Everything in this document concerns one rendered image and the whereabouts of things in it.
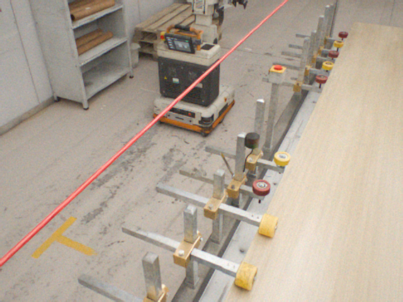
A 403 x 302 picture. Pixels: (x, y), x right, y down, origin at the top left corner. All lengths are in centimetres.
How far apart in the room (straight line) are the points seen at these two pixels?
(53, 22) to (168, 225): 227
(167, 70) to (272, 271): 248
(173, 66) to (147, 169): 97
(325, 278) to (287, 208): 35
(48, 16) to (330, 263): 334
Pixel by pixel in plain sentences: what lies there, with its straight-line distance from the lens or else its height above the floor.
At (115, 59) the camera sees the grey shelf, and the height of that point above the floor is 20.
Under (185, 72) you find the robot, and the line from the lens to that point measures 344.
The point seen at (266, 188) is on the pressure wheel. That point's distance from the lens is 170.
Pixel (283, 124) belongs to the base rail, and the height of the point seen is 70.
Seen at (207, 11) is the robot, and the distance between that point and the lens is 355.
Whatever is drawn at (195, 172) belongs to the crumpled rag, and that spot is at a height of 87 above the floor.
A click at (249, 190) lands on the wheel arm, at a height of 86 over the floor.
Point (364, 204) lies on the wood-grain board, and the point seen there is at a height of 90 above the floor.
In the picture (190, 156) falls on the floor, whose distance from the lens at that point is 334.
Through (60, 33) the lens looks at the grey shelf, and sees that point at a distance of 397.
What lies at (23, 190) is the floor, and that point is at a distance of 332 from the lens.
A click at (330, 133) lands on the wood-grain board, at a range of 215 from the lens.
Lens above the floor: 203
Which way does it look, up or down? 36 degrees down
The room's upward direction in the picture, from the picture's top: straight up
